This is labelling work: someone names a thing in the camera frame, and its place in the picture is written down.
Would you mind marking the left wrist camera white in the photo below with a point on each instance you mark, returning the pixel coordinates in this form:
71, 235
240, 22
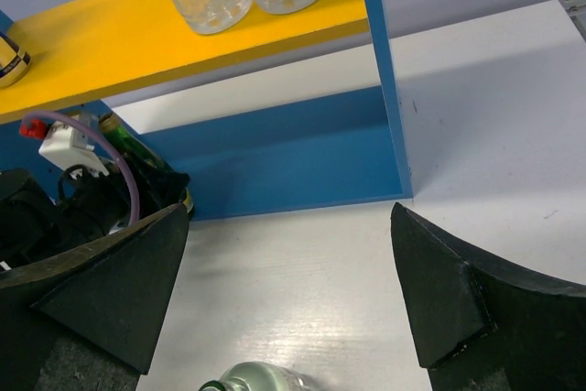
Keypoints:
64, 146

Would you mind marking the right energy drink can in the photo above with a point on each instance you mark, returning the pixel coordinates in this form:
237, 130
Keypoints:
15, 61

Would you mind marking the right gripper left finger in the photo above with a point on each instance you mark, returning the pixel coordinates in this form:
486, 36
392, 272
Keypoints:
90, 318

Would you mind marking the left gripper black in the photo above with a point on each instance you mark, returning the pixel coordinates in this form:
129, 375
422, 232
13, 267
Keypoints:
33, 227

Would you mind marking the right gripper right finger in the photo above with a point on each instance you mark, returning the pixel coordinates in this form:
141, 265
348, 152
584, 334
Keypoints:
481, 322

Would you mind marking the green glass bottle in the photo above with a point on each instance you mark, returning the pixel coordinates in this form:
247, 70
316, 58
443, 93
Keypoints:
159, 185

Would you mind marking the aluminium rail frame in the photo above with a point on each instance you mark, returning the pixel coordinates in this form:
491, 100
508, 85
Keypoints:
576, 10

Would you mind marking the clear glass bottle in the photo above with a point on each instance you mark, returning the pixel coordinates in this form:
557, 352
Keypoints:
261, 376

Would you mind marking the yellow shelf board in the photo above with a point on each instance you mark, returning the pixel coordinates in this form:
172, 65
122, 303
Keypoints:
87, 50

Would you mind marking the blue wooden shelf frame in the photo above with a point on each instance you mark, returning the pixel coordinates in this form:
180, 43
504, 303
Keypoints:
322, 132

